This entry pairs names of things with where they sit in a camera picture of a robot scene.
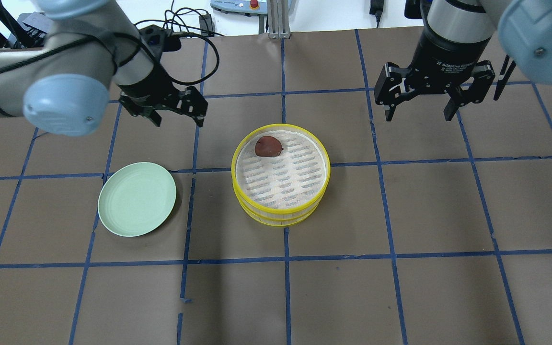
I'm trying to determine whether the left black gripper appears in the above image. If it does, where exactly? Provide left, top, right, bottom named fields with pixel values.
left=119, top=26, right=208, bottom=127

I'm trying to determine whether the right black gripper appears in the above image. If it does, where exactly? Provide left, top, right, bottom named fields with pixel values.
left=374, top=29, right=495, bottom=122

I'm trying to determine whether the brown bun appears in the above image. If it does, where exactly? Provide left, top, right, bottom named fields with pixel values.
left=254, top=136, right=284, bottom=157

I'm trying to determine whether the yellow steamer basket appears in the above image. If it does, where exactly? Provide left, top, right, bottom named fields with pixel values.
left=236, top=194, right=322, bottom=227
left=231, top=124, right=331, bottom=214

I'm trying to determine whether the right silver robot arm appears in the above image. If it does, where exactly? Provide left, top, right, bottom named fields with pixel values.
left=374, top=0, right=552, bottom=121

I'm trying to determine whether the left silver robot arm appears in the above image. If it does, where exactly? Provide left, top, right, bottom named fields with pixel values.
left=0, top=0, right=208, bottom=136

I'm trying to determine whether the green plate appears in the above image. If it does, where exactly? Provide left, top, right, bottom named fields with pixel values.
left=98, top=162, right=177, bottom=237

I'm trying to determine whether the teach pendant tablet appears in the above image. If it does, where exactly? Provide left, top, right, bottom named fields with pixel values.
left=210, top=0, right=269, bottom=17

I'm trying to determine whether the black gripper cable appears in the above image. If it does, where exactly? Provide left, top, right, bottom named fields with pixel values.
left=135, top=19, right=220, bottom=87

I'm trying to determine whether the aluminium frame post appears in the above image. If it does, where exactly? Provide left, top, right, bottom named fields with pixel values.
left=266, top=0, right=292, bottom=39

